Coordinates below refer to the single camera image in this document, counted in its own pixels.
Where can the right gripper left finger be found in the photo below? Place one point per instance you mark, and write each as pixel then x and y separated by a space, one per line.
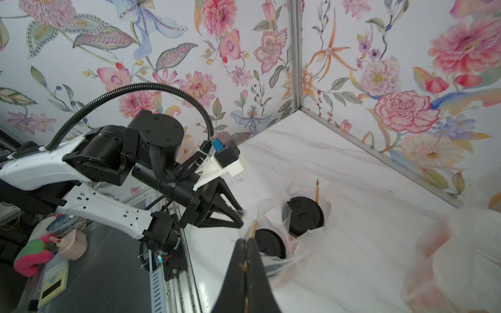
pixel 233 292

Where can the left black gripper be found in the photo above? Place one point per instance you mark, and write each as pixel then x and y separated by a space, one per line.
pixel 147 149

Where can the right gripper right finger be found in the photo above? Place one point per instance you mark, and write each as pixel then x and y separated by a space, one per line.
pixel 258 294

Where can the red cup black lid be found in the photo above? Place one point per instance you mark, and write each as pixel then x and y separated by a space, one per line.
pixel 270 243
pixel 305 215

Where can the clear plastic bag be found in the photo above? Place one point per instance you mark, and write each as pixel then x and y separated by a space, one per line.
pixel 273 213
pixel 456 266

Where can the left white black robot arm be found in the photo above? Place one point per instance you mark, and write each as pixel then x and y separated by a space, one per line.
pixel 59 181

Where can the yellow flat device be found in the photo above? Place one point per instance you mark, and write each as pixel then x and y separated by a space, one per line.
pixel 54 281

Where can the pink green plush toy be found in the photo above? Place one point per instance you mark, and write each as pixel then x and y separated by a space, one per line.
pixel 35 253

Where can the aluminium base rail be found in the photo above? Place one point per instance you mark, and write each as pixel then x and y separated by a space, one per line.
pixel 173 286

